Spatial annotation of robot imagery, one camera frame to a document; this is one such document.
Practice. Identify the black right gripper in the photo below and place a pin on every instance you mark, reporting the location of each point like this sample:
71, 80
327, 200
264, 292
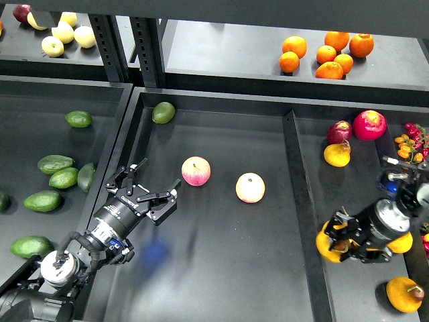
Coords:
379, 224

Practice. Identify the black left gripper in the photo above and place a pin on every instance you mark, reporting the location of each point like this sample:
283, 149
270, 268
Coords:
123, 211

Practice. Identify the dark green avocado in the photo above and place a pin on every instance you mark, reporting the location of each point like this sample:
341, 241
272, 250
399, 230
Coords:
31, 245

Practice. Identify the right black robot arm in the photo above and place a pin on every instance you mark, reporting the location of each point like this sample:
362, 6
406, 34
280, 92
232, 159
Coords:
406, 184

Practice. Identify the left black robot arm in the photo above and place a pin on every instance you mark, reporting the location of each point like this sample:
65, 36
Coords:
54, 287

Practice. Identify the green avocado at tray corner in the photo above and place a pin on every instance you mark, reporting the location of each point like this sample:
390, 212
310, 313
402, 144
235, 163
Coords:
163, 113

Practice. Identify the green avocado middle cluster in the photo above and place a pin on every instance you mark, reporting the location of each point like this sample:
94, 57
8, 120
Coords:
64, 178

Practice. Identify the green avocado top left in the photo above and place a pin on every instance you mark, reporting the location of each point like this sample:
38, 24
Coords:
79, 119

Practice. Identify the green avocado lower left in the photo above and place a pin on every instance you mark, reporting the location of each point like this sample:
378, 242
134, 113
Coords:
43, 201

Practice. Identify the dark avocado at left edge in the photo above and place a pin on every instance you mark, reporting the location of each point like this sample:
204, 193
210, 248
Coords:
4, 201

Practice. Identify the pale yellow pear right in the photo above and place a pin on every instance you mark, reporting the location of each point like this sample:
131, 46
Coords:
85, 37

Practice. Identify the pale yellow pear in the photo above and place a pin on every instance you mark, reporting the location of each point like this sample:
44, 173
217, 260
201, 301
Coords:
85, 37
70, 18
52, 46
64, 32

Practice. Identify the pale yellow pear front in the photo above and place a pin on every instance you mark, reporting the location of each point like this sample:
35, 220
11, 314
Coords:
52, 46

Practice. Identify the pale yellow pear middle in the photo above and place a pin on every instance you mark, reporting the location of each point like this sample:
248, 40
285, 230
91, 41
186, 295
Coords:
64, 32

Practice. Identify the pale yellow pear back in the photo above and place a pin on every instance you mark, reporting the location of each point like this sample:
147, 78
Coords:
70, 18

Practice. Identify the pale yellow pear half hidden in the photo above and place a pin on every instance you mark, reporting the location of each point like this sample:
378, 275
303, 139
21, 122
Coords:
31, 20

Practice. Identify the black right tray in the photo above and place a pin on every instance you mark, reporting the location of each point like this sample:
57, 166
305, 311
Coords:
351, 290

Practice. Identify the black tray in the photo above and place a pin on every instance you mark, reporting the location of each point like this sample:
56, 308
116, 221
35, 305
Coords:
351, 290
216, 258
33, 125

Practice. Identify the pink red apple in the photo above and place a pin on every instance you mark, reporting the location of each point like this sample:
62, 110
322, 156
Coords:
196, 171

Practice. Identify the black left tray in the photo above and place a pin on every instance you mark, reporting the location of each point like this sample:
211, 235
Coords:
33, 125

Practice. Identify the pale pink yellow apple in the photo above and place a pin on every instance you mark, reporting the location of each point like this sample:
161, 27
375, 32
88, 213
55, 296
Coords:
250, 187

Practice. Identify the black centre tray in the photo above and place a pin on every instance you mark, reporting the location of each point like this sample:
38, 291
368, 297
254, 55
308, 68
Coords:
216, 258

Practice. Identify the cherry tomato bunch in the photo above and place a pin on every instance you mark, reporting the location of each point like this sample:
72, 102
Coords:
413, 144

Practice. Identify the bright red apple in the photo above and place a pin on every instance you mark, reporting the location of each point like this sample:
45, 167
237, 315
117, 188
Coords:
369, 125

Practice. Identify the black shelf upright left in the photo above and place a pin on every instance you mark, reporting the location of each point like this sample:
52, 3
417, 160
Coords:
109, 43

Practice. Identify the black shelf upright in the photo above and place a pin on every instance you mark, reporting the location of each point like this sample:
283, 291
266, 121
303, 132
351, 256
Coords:
148, 47
109, 43

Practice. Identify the black shelf upright right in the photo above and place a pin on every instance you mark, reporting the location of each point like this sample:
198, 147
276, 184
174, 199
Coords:
148, 47

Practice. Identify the orange front bottom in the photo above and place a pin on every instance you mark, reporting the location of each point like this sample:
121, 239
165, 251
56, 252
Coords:
329, 70

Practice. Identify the orange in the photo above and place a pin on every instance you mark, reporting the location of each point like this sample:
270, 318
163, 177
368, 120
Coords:
295, 44
329, 70
337, 40
289, 62
361, 45

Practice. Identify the orange right small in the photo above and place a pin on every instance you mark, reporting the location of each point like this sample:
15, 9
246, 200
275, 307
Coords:
346, 61

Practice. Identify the orange small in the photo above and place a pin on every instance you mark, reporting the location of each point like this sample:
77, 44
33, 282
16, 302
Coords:
325, 53
346, 61

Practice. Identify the orange centre small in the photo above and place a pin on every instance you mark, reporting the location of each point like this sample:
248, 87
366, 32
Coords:
325, 53

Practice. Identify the orange lower left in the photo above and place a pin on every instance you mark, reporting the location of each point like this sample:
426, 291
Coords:
289, 62

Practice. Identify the orange top right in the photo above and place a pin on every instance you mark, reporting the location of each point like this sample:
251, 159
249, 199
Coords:
361, 45

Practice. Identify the orange top centre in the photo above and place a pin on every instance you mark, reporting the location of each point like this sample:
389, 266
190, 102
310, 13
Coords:
337, 40

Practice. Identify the orange top left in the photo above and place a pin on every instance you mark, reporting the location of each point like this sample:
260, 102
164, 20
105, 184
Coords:
295, 44

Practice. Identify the dark red apple on shelf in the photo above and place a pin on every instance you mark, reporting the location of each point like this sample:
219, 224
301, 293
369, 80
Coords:
21, 12

